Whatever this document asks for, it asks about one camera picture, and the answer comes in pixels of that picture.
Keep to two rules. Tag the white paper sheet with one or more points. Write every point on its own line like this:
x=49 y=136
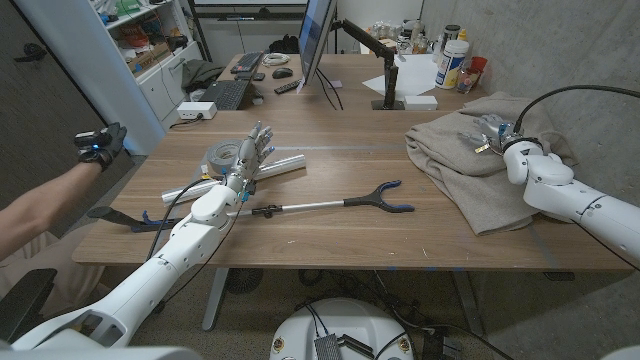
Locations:
x=415 y=75

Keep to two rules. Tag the white shelf cabinet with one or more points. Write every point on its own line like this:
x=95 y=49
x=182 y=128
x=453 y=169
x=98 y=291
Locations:
x=90 y=65

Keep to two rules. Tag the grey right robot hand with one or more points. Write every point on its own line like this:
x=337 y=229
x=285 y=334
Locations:
x=495 y=132

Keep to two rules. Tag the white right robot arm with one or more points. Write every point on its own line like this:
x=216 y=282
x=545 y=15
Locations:
x=565 y=195

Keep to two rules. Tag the clear drinking glass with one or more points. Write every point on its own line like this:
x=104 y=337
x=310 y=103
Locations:
x=466 y=82

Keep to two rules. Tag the grey duct tape roll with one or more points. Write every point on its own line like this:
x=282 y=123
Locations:
x=220 y=155

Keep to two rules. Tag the white power box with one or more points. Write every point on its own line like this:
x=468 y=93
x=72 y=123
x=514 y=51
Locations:
x=196 y=110

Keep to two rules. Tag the large black keyboard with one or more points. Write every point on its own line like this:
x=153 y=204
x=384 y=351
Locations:
x=227 y=94

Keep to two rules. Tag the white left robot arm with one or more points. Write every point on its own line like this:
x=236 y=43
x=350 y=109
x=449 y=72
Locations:
x=185 y=245

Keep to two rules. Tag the beige coat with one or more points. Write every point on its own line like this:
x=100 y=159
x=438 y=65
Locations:
x=450 y=165

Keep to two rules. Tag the small black keyboard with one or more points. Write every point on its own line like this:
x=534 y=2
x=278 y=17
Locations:
x=246 y=62

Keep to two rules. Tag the grey table leg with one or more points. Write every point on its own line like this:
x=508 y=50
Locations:
x=215 y=300
x=467 y=305

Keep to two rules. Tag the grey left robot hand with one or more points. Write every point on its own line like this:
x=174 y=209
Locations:
x=247 y=160

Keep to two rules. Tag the purple sticky note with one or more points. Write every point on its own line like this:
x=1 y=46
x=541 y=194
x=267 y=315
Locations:
x=335 y=84

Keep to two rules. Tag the black and blue reacher stick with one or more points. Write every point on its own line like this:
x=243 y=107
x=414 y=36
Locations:
x=320 y=205

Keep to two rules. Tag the olive green jacket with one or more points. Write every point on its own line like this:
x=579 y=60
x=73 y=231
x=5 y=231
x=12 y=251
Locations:
x=200 y=72

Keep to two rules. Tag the white wipes canister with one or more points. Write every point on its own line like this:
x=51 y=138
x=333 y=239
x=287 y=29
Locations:
x=451 y=65

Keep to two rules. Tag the black bag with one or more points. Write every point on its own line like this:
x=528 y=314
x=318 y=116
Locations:
x=285 y=45

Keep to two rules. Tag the cardboard box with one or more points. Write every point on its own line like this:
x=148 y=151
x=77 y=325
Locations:
x=150 y=57

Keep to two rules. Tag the black round fan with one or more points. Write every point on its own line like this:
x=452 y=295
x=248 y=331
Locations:
x=244 y=280

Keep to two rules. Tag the silver metal tube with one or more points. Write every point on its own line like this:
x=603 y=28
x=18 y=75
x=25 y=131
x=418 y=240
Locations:
x=285 y=165

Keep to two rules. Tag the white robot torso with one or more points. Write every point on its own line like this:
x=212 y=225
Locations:
x=345 y=325

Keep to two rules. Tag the person's bare forearm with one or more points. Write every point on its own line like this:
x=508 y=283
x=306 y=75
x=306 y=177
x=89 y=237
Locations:
x=45 y=205

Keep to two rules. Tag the red packet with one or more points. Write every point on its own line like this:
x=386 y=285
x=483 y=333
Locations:
x=479 y=64

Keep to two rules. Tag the person's gloved hand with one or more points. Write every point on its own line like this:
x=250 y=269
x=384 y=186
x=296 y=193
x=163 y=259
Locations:
x=107 y=145

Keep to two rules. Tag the black phone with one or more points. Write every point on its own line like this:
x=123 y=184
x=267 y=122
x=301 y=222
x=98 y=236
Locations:
x=250 y=76

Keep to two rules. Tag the black chair armrest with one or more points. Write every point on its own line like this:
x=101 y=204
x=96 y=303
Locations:
x=25 y=300

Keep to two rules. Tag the black computer mouse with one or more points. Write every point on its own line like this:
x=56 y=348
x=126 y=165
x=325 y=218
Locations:
x=282 y=73

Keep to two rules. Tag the black remote control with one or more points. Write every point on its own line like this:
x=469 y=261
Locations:
x=287 y=87

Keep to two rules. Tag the pale note on monitor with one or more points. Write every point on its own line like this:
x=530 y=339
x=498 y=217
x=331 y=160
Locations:
x=300 y=86

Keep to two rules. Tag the flat white box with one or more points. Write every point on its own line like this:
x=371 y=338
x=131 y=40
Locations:
x=420 y=102

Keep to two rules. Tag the person's beige trouser leg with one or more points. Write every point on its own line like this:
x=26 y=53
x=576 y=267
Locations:
x=60 y=270

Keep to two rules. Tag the computer monitor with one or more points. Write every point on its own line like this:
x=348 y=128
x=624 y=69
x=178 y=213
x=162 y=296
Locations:
x=315 y=35

